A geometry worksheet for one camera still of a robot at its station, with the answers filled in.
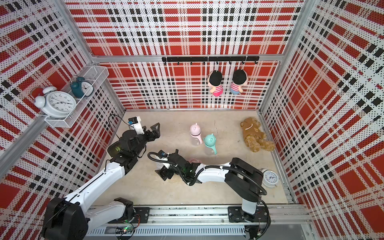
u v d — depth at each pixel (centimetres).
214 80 98
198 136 91
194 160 91
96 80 80
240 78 94
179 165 62
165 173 70
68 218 39
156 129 73
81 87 72
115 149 93
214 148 86
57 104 63
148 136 71
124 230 69
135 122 68
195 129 86
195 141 100
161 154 68
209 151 95
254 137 95
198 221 73
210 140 82
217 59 88
